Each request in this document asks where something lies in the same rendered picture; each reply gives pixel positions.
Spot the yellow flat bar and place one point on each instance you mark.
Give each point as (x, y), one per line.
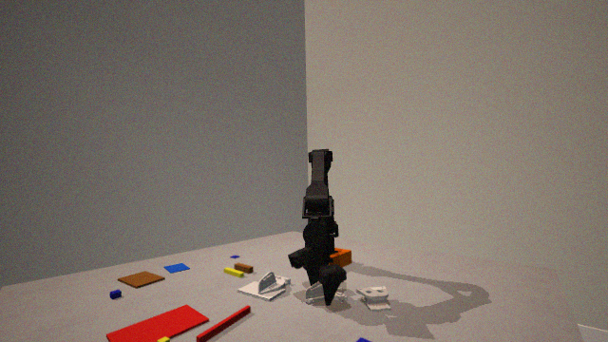
(233, 272)

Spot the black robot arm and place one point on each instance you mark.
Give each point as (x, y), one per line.
(320, 206)

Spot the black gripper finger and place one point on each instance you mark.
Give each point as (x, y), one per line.
(312, 274)
(330, 290)

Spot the blue square tile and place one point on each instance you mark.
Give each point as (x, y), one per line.
(176, 268)

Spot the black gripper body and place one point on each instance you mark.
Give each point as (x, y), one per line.
(326, 273)

